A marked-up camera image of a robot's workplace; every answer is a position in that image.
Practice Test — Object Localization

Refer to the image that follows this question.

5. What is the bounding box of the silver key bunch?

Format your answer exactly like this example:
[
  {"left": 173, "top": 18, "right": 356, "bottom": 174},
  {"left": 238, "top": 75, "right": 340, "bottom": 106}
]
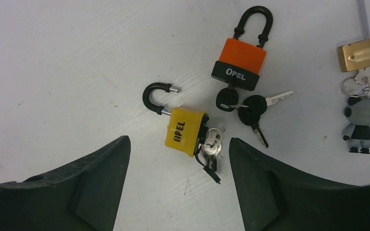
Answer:
[{"left": 194, "top": 128, "right": 223, "bottom": 184}]

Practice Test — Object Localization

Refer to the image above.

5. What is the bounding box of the silver key with rings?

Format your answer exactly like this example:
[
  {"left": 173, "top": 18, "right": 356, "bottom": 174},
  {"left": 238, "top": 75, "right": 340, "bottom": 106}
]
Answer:
[{"left": 341, "top": 68, "right": 370, "bottom": 97}]

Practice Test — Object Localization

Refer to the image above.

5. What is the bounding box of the black-headed key in orange padlock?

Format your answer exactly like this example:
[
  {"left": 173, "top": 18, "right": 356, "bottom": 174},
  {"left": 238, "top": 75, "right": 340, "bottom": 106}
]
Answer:
[{"left": 216, "top": 83, "right": 239, "bottom": 112}]

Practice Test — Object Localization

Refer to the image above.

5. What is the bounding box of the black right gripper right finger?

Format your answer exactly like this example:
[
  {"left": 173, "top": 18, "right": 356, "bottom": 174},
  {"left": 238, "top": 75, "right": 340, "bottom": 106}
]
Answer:
[{"left": 229, "top": 138, "right": 370, "bottom": 231}]

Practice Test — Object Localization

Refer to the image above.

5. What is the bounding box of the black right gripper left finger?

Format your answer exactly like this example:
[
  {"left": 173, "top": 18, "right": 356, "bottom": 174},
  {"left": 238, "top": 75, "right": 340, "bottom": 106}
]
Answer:
[{"left": 0, "top": 136, "right": 131, "bottom": 231}]

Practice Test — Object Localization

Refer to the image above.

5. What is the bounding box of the orange Opel padlock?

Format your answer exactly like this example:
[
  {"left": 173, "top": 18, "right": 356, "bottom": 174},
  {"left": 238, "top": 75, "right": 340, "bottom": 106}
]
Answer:
[{"left": 211, "top": 6, "right": 273, "bottom": 91}]

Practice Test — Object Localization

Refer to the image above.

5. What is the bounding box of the black-headed dark spare key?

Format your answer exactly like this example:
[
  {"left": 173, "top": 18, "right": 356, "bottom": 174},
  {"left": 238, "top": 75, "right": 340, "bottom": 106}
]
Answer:
[{"left": 238, "top": 107, "right": 269, "bottom": 148}]

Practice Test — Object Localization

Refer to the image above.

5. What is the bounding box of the yellow Opel padlock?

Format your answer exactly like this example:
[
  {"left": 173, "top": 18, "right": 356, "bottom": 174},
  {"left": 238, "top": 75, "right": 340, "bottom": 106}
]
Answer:
[{"left": 142, "top": 82, "right": 209, "bottom": 157}]

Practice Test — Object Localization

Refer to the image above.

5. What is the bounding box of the brass long-shackle padlock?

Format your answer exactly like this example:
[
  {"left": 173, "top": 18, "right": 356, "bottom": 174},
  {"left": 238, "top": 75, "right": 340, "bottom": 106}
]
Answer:
[{"left": 337, "top": 0, "right": 370, "bottom": 73}]

